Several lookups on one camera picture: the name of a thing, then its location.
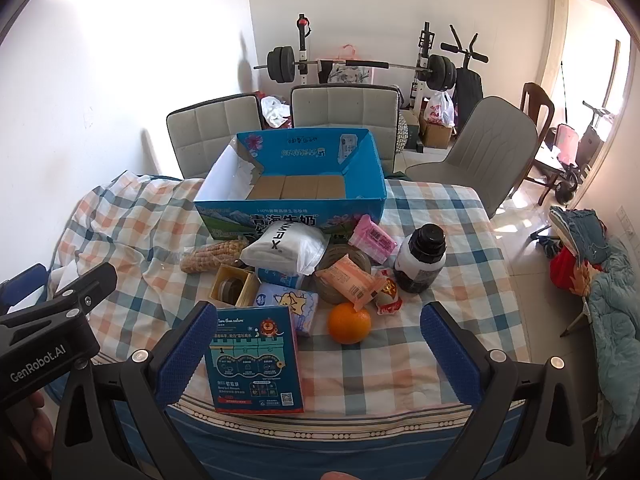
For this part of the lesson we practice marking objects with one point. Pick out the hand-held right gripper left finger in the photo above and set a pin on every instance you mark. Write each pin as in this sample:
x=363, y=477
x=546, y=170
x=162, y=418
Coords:
x=185, y=352

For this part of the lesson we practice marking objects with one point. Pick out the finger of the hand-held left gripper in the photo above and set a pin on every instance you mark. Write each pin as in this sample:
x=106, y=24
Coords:
x=22, y=280
x=92, y=280

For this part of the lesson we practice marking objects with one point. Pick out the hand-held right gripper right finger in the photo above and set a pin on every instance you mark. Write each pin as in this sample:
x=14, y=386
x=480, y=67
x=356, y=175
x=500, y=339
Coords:
x=450, y=355

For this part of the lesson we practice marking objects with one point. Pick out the round black compact case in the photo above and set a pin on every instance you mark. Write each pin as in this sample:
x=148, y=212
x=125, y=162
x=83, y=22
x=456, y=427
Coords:
x=420, y=265

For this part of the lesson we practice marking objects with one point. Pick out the large tape roll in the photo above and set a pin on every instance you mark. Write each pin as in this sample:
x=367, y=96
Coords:
x=327, y=294

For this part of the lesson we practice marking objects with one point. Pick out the blue cardboard box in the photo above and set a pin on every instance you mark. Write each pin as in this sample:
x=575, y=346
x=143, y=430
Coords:
x=365, y=180

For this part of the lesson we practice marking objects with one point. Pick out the person's left hand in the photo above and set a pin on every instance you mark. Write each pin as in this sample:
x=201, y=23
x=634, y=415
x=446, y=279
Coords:
x=32, y=425

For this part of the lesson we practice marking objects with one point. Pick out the teal lion print box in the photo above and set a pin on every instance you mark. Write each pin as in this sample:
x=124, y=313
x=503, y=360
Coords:
x=255, y=360

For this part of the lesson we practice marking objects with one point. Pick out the small cream box with tape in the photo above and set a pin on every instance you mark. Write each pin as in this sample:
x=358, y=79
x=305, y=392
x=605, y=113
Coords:
x=218, y=285

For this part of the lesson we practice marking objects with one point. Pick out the small red white snack packet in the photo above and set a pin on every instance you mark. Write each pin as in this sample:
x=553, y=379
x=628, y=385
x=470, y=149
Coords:
x=387, y=301

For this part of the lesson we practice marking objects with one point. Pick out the corn cob in plastic wrap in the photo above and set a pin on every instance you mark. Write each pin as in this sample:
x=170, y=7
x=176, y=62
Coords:
x=210, y=257

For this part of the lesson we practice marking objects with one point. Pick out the orange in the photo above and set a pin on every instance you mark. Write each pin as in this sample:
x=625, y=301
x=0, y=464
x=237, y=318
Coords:
x=350, y=323

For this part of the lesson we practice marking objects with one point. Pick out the blue star tissue packet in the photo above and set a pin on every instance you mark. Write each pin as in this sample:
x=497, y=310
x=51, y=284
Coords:
x=285, y=305

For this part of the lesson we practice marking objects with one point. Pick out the checked tablecloth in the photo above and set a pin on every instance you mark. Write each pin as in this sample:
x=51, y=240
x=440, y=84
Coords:
x=450, y=240

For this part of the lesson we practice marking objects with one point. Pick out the white blue tissue packet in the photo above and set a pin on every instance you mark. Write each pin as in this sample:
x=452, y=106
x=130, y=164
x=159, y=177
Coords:
x=280, y=277

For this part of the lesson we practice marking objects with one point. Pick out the peach snack packet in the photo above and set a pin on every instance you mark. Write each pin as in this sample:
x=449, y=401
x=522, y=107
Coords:
x=350, y=280

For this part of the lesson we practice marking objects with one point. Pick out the pink wipes packet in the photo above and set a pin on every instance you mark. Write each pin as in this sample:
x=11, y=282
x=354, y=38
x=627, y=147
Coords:
x=372, y=237

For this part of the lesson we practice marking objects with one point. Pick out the red cloth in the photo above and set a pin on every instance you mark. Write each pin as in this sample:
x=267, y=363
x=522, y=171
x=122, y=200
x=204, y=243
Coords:
x=567, y=267

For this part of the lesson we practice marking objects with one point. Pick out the white plastic pouch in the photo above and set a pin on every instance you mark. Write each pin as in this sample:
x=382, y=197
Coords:
x=290, y=250

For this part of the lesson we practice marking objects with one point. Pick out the teal quilt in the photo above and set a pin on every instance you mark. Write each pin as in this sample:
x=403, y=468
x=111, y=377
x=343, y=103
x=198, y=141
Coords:
x=612, y=320

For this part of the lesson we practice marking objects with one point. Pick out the blue jeans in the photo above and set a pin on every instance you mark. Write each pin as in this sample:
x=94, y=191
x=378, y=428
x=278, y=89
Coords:
x=580, y=230

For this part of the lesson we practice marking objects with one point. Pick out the grey padded chair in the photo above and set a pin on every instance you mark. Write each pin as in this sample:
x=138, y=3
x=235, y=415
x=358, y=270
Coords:
x=215, y=125
x=345, y=107

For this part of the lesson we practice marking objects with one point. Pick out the grey plastic chair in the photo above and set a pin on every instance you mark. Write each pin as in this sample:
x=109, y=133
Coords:
x=490, y=140

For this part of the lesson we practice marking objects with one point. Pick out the brown cardboard box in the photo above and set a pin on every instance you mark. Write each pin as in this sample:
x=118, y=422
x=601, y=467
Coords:
x=435, y=132

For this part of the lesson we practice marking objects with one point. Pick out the white red plastic bag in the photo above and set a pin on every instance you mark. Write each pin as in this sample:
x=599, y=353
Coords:
x=441, y=107

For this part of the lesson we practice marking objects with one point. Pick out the white cloth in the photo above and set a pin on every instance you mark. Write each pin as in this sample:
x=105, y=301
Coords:
x=276, y=110

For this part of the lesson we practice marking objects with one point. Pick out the grey scooter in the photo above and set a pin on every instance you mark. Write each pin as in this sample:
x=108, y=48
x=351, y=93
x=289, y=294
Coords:
x=592, y=137

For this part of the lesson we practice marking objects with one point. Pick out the brown wooden chair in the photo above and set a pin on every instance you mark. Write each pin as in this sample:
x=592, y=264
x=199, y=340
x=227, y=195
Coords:
x=537, y=102

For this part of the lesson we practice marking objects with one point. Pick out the black exercise bench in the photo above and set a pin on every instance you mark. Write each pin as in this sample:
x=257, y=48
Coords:
x=470, y=85

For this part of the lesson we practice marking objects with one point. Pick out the barbell with black plates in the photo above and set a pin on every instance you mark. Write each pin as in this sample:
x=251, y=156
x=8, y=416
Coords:
x=282, y=65

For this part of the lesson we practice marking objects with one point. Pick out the wall socket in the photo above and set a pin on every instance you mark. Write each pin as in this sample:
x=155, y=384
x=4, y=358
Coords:
x=623, y=217

